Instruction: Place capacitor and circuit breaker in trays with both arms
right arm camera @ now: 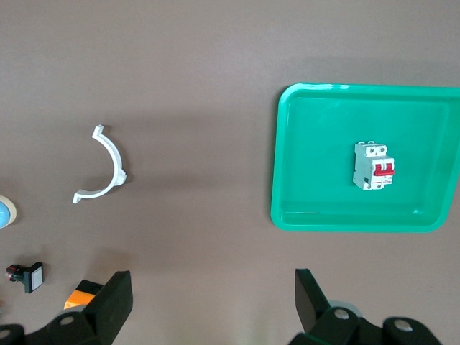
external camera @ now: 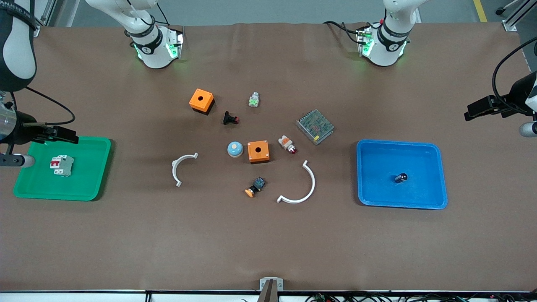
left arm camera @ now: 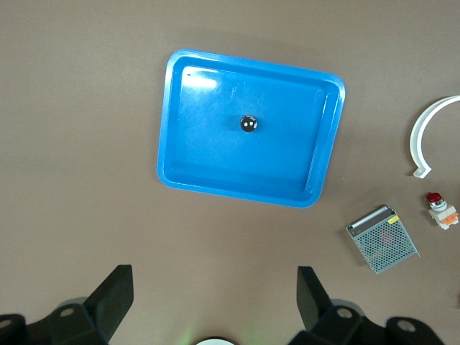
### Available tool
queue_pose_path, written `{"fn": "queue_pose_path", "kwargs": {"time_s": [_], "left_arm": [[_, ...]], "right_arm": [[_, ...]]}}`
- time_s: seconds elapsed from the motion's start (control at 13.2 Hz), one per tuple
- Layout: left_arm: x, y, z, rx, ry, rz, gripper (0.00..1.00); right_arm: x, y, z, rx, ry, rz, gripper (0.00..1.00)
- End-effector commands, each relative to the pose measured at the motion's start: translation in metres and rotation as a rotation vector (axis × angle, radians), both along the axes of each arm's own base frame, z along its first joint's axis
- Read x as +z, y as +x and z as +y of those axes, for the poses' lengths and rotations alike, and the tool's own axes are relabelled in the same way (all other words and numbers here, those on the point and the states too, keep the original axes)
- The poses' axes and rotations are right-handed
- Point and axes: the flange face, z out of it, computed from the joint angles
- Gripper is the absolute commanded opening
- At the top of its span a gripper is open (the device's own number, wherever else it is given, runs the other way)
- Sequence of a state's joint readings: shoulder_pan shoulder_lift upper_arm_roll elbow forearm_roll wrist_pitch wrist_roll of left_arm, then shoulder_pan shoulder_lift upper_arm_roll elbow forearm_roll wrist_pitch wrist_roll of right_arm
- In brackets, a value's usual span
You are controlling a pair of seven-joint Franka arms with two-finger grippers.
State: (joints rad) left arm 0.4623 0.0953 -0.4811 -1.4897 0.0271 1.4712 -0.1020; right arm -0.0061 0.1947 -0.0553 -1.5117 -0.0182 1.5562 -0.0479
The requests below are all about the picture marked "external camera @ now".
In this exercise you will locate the red lamp orange white body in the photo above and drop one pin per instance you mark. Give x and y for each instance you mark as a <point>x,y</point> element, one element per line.
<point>287,144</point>

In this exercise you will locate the white red circuit breaker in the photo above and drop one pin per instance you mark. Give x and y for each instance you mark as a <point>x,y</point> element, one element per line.
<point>62,165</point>

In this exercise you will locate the green white indicator switch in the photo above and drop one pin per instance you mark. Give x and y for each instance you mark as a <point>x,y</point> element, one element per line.
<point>254,100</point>

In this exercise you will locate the small white arc clamp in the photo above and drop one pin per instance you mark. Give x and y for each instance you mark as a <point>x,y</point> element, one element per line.
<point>174,165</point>

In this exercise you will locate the brown table cover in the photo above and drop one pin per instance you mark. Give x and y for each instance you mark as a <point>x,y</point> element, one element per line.
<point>268,243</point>

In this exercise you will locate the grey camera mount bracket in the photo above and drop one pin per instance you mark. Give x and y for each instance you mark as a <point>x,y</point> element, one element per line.
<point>271,285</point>

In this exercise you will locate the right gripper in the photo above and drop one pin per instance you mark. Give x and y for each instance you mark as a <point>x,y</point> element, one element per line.
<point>26,127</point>

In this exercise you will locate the orange box with black base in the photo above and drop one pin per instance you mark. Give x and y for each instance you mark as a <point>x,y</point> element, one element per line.
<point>201,100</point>

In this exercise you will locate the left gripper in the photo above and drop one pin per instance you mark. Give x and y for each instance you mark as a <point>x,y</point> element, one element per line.
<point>519,95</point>

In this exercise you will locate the blue plastic tray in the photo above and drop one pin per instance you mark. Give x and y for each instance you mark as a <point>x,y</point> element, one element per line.
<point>400,193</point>

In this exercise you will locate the orange button blue black switch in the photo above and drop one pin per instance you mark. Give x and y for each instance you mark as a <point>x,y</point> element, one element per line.
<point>254,187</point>

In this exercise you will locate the metal mesh power supply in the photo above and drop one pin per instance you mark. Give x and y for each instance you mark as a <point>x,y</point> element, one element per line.
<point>315,126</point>

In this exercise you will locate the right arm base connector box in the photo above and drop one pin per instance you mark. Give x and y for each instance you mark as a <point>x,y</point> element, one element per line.
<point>175,44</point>

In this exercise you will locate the green plastic tray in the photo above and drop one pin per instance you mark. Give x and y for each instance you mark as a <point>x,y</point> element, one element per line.
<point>84,176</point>

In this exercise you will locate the large white arc clamp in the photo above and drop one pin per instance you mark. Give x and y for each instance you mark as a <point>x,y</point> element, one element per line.
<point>311,184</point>

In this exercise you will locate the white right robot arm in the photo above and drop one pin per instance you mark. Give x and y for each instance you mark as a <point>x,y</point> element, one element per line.
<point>149,48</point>

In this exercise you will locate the black cylindrical capacitor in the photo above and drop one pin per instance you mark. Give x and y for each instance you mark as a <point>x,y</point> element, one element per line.
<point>401,178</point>

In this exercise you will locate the all orange button box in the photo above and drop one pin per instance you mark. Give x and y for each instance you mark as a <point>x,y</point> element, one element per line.
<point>258,152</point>

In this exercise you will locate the aluminium frame profile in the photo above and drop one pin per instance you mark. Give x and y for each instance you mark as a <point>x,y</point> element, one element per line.
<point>44,16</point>
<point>516,14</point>

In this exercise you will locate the blue dome buzzer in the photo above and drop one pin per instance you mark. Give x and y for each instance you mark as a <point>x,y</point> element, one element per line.
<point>235,149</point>

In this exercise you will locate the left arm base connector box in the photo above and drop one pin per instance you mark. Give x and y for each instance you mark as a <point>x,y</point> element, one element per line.
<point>364,42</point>

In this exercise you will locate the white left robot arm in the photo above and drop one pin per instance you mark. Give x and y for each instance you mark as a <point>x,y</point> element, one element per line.
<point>386,46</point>

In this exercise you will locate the black red push button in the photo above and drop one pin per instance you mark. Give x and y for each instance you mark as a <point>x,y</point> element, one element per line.
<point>230,118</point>

